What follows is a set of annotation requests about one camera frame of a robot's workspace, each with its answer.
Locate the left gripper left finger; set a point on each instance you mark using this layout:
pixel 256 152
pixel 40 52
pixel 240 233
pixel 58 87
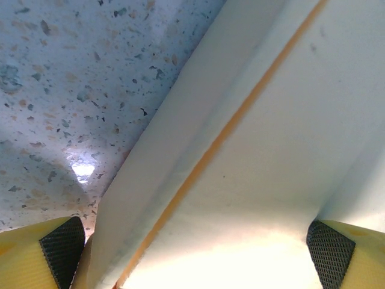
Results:
pixel 30 259

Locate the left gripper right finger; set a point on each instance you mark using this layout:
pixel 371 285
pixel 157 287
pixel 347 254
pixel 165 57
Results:
pixel 355 259

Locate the yellow paper box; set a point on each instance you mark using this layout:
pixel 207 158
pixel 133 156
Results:
pixel 270 150

